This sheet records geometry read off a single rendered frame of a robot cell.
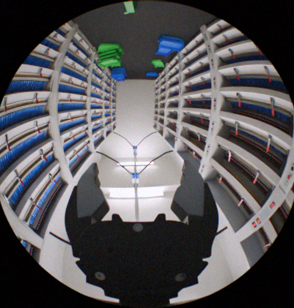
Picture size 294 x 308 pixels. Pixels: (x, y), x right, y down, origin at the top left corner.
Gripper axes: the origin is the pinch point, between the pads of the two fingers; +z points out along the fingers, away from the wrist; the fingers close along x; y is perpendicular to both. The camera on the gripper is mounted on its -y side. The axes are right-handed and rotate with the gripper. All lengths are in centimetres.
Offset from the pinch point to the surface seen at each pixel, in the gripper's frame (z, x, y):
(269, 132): 5, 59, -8
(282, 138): -4, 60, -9
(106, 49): 135, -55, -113
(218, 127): 49, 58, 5
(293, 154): -14, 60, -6
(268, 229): -29, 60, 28
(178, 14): 54, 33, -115
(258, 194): -2, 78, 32
